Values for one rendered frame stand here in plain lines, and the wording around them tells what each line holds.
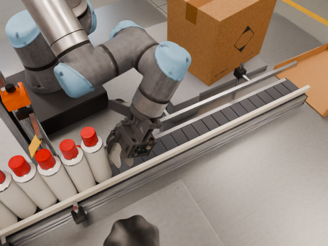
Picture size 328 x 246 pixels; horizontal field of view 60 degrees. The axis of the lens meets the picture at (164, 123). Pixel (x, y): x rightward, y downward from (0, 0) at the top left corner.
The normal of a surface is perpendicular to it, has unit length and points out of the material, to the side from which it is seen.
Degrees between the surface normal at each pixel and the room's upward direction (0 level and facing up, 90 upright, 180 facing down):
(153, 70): 61
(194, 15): 90
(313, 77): 0
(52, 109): 2
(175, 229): 0
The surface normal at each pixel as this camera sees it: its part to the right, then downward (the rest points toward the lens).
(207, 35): -0.77, 0.51
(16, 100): 0.48, 0.69
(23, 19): -0.14, -0.54
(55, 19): 0.22, 0.14
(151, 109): 0.10, 0.63
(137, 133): -0.76, 0.02
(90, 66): 0.43, 0.00
